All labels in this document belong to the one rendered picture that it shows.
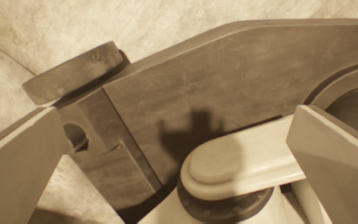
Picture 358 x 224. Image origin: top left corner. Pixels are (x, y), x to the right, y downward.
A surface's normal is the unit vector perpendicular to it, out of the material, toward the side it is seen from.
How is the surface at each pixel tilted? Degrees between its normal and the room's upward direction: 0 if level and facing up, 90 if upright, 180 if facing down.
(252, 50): 0
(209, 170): 90
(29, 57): 0
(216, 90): 0
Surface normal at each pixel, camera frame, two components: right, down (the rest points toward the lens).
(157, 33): -0.05, 0.46
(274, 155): -0.39, -0.83
